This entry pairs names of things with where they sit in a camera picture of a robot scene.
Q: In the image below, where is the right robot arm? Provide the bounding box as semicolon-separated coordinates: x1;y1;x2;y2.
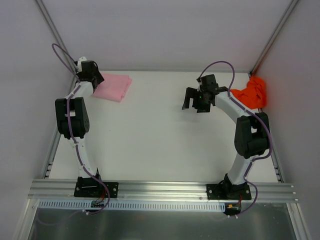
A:
182;74;272;200

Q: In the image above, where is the left aluminium frame post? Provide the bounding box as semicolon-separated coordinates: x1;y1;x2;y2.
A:
34;0;75;74

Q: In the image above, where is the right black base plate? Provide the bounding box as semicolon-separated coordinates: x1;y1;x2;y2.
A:
206;183;252;200

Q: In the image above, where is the slotted cable duct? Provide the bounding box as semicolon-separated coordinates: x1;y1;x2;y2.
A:
38;199;226;213

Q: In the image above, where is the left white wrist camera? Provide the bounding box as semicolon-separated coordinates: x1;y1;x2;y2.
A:
74;56;87;72

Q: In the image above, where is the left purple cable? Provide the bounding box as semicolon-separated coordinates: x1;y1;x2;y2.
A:
51;43;111;216

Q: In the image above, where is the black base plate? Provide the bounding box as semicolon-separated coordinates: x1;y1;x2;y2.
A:
206;183;252;200
73;178;119;199

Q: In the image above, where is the pink t shirt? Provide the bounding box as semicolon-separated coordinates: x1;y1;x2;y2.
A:
92;73;132;102

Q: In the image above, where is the aluminium mounting rail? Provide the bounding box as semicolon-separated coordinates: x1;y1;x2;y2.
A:
27;179;299;203

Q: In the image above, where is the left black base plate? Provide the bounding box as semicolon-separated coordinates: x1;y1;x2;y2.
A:
73;178;119;199

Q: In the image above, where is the aluminium frame post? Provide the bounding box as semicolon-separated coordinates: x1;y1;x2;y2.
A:
249;0;300;76
34;0;75;74

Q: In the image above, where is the right aluminium frame post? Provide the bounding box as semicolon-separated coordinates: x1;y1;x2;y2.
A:
249;0;300;76

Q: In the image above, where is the orange t shirt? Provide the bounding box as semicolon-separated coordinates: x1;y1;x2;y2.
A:
230;75;267;110

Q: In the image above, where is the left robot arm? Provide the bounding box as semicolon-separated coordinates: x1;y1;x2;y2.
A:
54;56;106;198

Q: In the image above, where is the purple cable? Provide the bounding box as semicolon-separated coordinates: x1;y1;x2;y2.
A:
196;60;273;216
51;43;111;216

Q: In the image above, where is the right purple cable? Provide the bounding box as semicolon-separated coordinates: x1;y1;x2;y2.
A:
196;60;273;216

